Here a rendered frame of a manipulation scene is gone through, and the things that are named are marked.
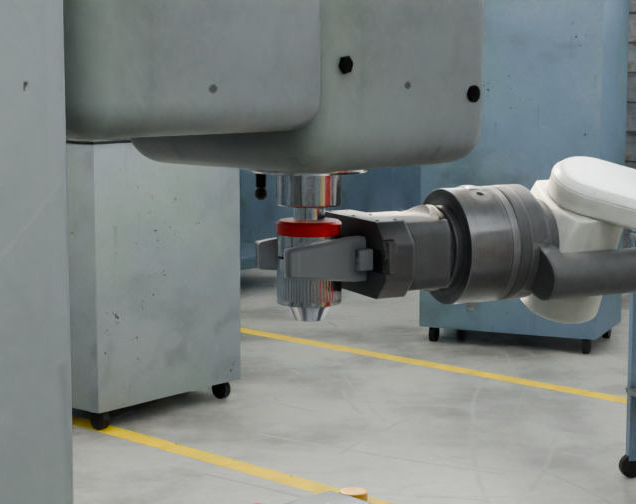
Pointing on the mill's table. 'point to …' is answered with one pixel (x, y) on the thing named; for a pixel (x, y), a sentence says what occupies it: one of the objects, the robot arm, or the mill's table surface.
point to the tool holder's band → (309, 228)
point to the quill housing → (369, 95)
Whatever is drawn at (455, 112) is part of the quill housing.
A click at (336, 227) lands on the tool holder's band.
